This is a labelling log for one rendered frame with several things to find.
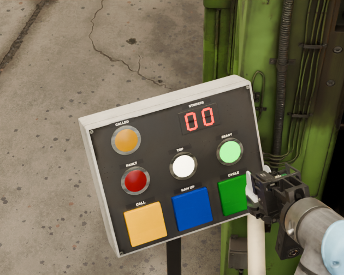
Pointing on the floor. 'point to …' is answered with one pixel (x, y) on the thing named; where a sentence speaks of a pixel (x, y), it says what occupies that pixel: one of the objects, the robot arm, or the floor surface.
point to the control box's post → (173, 257)
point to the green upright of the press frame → (249, 31)
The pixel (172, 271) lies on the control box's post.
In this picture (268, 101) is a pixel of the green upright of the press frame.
